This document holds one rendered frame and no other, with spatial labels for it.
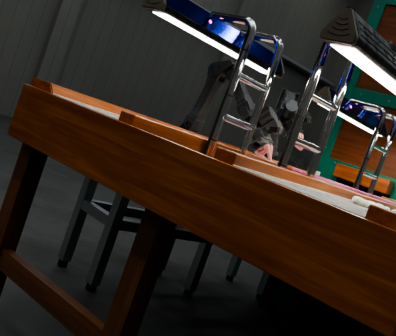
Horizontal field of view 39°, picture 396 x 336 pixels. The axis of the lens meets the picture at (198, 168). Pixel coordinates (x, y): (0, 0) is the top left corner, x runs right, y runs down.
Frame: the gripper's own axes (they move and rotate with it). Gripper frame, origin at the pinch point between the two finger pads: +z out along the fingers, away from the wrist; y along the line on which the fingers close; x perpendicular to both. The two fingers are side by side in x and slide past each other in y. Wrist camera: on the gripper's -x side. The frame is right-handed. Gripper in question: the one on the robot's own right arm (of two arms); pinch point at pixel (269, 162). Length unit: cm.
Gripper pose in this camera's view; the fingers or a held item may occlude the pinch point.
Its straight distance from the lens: 227.1
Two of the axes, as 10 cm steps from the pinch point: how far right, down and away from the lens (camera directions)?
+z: 2.9, 8.5, -4.4
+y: 6.3, 1.7, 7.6
